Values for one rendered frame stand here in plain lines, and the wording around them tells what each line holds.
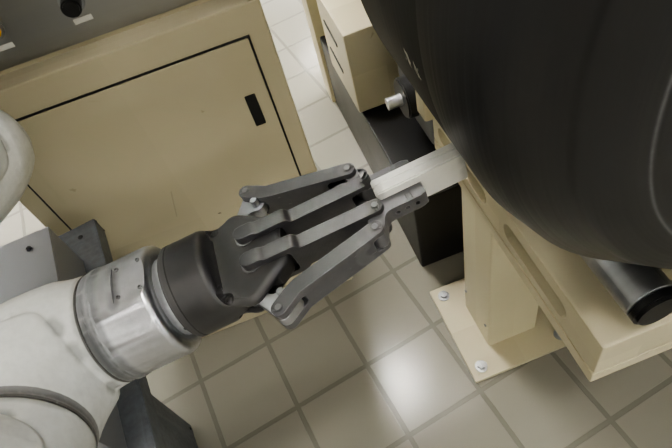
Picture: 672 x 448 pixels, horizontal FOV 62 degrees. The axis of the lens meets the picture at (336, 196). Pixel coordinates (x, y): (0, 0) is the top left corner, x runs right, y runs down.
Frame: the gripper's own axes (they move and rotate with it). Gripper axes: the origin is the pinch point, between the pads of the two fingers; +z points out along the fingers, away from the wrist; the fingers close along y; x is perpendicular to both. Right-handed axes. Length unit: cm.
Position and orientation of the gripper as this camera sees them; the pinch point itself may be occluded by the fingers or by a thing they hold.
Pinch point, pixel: (419, 179)
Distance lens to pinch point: 42.2
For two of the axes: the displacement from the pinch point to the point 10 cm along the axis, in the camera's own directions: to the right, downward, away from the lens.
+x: 3.1, 5.7, 7.6
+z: 9.0, -4.3, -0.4
